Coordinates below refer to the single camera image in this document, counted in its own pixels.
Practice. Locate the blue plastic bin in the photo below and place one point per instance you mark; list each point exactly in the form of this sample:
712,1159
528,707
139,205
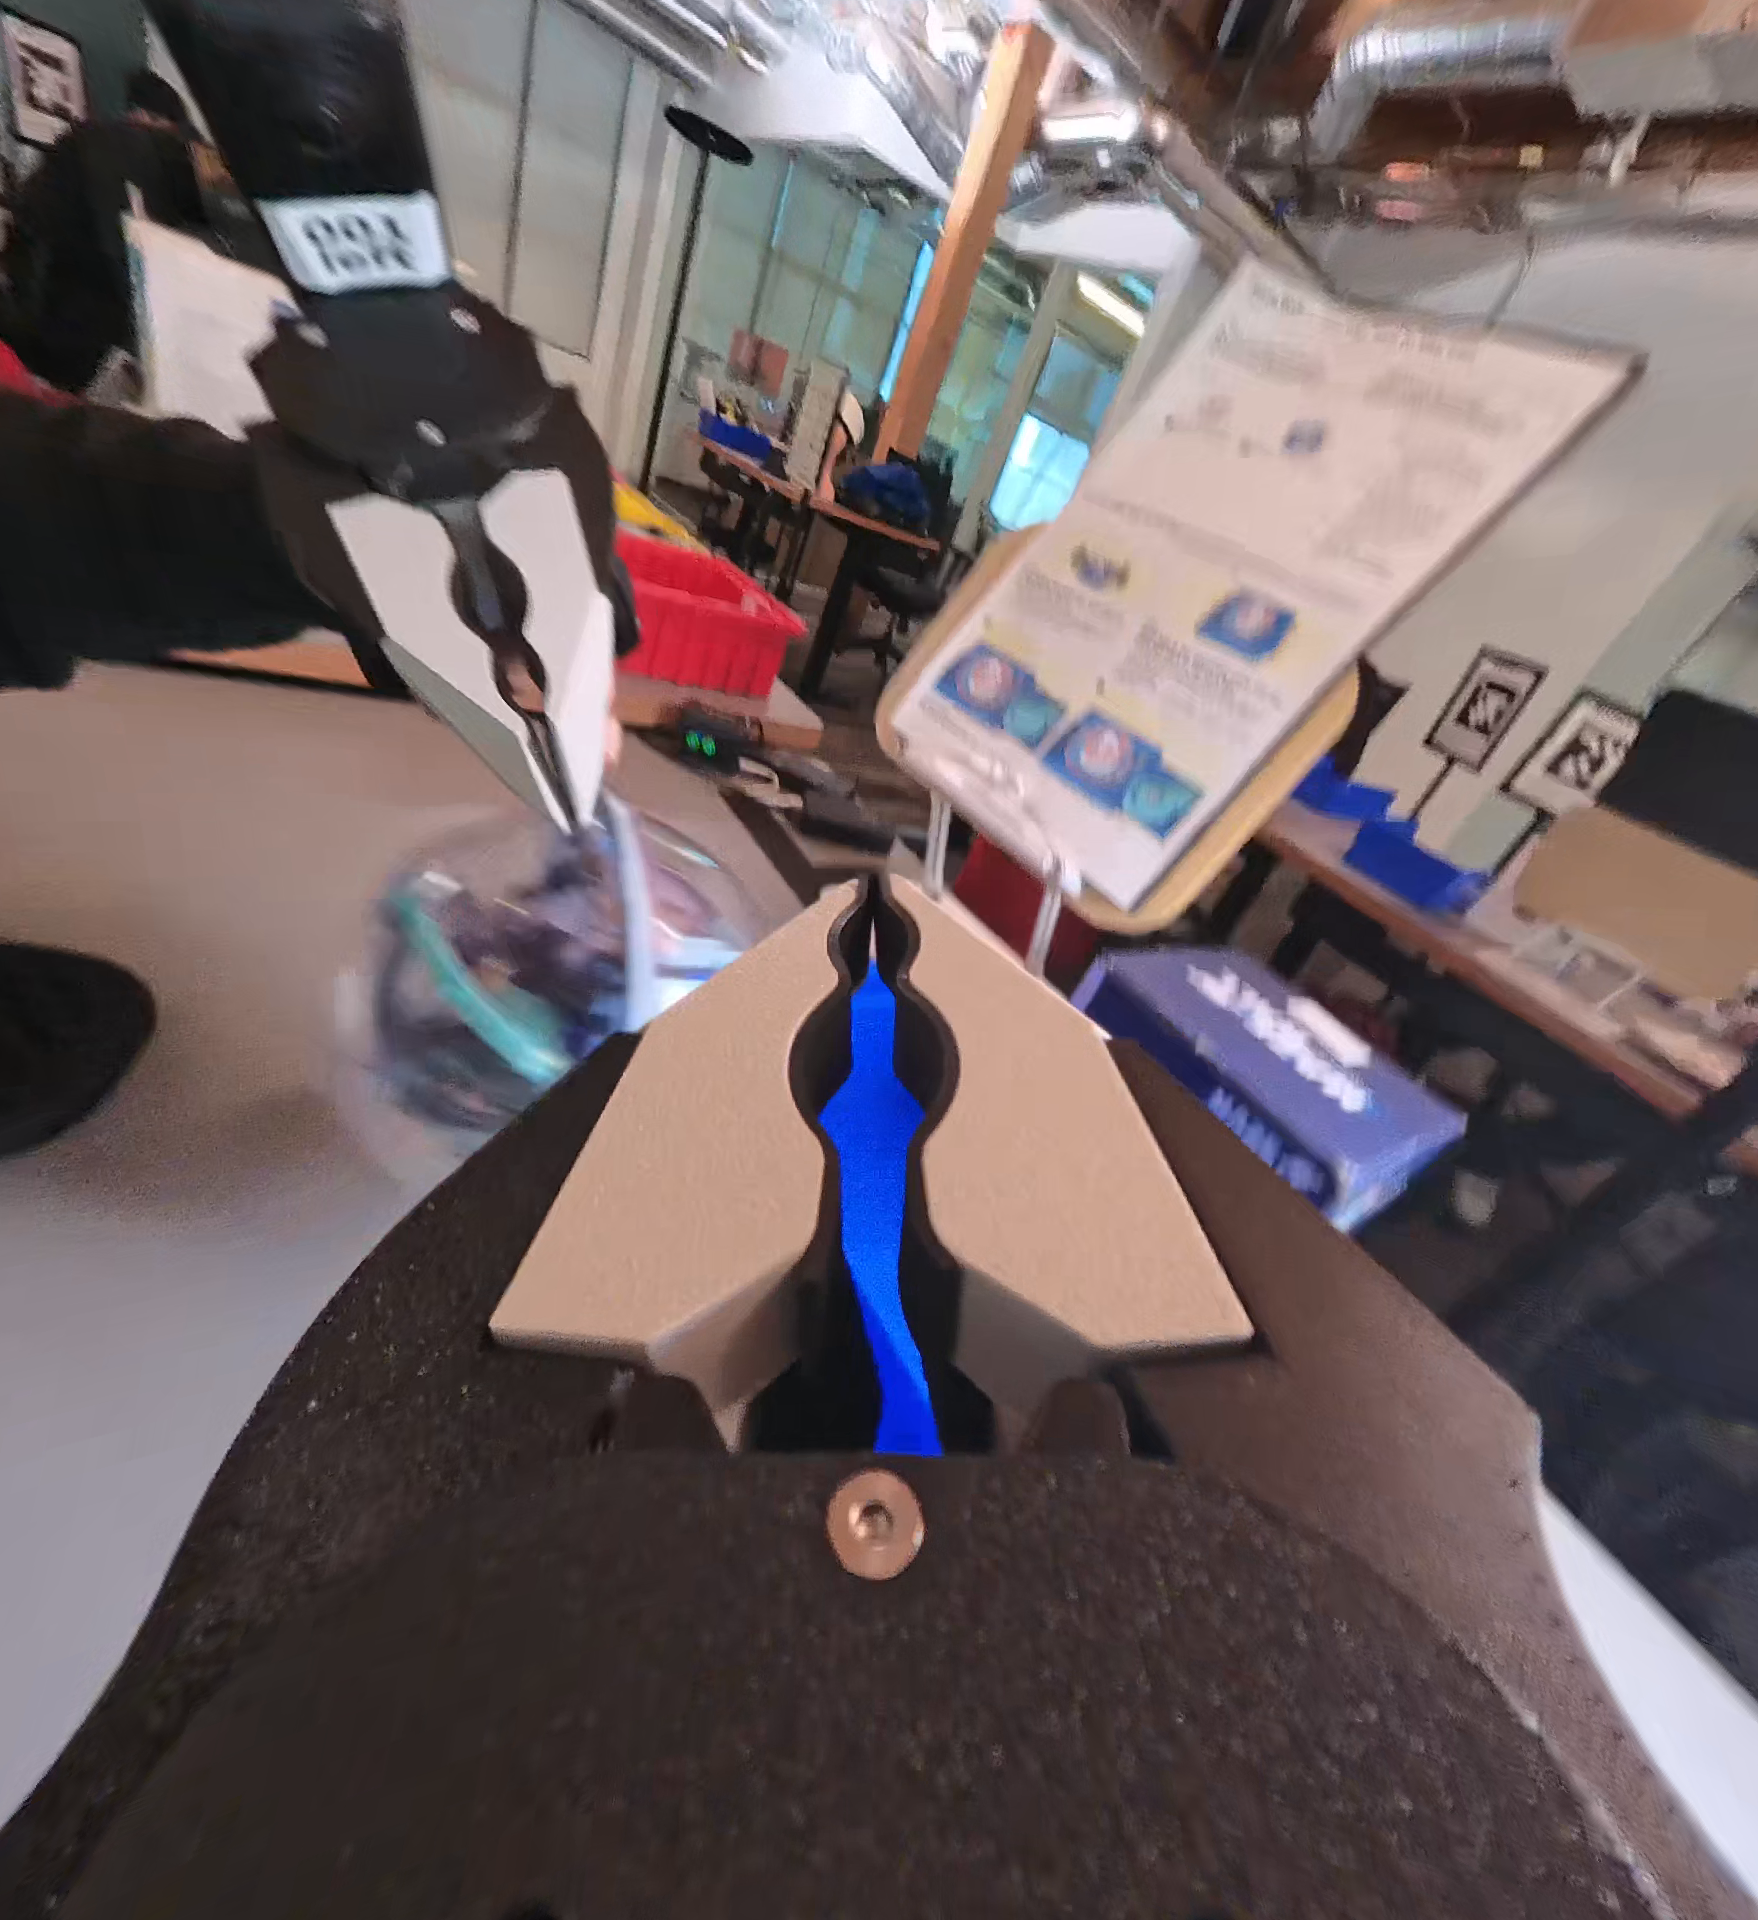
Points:
879,1200

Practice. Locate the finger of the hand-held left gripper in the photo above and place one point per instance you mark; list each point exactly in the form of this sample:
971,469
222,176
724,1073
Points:
572,600
415,600

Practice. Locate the clear maze ball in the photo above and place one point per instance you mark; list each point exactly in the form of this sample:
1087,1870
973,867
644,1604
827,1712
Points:
518,975

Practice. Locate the person's left forearm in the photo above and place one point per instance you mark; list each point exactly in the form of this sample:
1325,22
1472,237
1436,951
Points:
68,524

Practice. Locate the black floor lamp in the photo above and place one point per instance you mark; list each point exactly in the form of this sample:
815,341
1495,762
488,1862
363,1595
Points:
685,224

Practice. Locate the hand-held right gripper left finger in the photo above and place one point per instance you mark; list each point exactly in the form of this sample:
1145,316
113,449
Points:
668,1200

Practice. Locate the silver air duct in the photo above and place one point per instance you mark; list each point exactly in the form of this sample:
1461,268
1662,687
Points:
1435,61

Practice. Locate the wooden support post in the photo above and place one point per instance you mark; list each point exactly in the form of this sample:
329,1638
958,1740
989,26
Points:
968,224

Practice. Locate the small beige board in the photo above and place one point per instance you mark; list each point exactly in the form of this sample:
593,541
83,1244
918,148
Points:
1644,901

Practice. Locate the red plastic bin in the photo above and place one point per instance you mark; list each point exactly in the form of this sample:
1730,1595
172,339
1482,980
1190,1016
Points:
699,615

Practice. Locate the blue tape strips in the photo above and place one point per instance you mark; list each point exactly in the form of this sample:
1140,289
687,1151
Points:
1397,855

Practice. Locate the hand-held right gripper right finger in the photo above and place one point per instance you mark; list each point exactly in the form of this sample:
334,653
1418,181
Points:
1075,1200

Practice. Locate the small framed marker sign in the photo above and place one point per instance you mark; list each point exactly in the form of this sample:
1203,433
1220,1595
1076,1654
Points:
1486,705
1577,759

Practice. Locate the dark blue cardboard box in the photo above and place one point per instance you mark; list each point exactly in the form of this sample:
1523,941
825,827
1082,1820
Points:
1269,1080

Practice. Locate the printed instruction sheet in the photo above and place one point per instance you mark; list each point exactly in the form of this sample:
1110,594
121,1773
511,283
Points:
1269,570

